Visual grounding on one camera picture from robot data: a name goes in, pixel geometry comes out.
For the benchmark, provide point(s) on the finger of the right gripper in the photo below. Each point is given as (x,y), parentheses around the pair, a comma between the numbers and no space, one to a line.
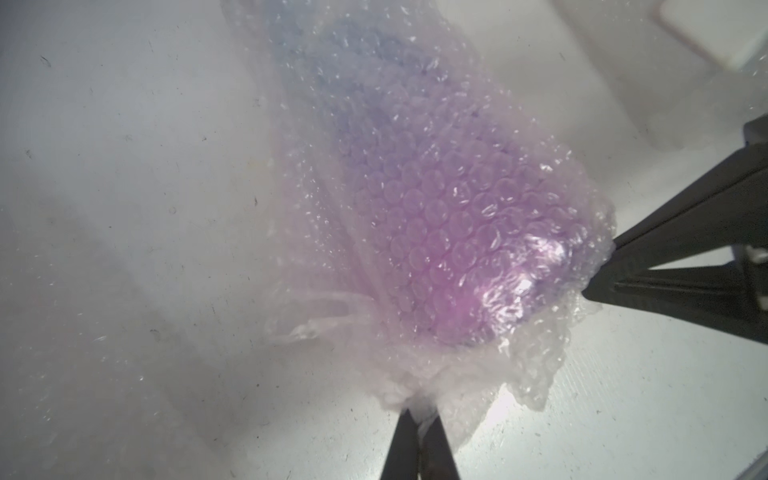
(729,298)
(726,206)

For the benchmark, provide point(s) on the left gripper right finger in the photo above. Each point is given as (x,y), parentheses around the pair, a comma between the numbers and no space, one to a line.
(437,461)

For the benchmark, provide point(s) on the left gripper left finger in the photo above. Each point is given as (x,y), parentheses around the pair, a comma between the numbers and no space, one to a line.
(402,460)

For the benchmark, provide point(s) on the purple blue tumbler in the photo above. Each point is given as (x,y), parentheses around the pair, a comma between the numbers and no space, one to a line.
(474,235)

